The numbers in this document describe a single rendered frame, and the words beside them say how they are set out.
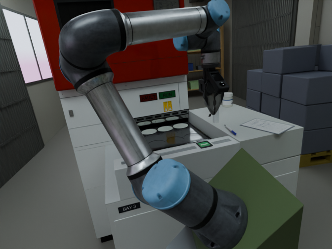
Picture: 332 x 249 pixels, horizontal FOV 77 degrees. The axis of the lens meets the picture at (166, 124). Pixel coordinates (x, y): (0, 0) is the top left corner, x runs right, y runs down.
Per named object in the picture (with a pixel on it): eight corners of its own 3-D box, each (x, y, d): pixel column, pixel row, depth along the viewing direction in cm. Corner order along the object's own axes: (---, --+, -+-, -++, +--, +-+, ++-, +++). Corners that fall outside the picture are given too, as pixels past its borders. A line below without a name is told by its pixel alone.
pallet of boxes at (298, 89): (369, 156, 244) (396, 38, 203) (298, 167, 236) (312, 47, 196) (292, 123, 366) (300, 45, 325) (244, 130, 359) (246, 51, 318)
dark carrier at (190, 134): (138, 131, 140) (138, 130, 139) (186, 122, 147) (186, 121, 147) (147, 151, 108) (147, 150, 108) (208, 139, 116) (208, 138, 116)
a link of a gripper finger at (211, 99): (208, 112, 95) (207, 92, 92) (215, 115, 89) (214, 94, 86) (202, 113, 94) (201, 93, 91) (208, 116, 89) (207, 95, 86)
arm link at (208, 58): (223, 51, 81) (204, 53, 79) (224, 63, 82) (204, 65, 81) (214, 52, 88) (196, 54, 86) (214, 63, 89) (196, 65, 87)
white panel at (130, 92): (74, 149, 139) (58, 90, 126) (188, 128, 157) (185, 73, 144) (73, 151, 136) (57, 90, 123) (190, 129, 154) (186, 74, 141)
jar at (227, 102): (220, 105, 152) (220, 93, 149) (229, 104, 154) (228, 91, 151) (226, 107, 146) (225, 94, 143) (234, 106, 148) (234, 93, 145)
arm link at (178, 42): (184, 17, 68) (209, 17, 73) (168, 35, 78) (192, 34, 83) (190, 40, 68) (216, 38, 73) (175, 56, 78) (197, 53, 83)
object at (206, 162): (118, 187, 93) (112, 159, 89) (228, 161, 106) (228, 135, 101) (119, 200, 85) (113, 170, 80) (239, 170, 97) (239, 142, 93)
